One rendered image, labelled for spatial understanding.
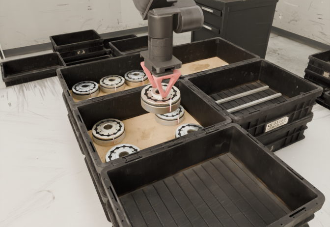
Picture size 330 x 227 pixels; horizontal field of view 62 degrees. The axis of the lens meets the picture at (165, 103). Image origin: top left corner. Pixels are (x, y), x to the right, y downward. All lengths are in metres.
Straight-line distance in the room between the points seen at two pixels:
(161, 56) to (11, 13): 3.39
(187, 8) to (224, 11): 1.70
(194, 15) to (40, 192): 0.70
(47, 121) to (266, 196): 0.91
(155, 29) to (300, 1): 3.90
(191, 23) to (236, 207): 0.45
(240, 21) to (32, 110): 1.80
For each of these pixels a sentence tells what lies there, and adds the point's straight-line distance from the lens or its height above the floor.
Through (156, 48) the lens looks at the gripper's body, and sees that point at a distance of 0.62.
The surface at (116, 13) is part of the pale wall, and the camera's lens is 4.20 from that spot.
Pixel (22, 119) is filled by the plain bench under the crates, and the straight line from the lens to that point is 1.33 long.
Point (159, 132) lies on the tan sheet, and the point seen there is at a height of 0.83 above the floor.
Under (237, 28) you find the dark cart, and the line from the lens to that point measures 2.51.
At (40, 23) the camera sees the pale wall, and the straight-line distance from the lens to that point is 3.98.
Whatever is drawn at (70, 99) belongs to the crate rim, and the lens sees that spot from 0.93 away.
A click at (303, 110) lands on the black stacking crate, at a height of 0.85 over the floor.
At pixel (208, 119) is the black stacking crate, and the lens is 0.89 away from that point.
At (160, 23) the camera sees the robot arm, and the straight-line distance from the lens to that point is 0.60.
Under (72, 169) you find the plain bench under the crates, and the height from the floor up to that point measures 0.70.
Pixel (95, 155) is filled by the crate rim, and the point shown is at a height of 0.93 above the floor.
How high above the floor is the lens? 1.40
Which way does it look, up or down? 33 degrees down
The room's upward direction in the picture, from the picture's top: straight up
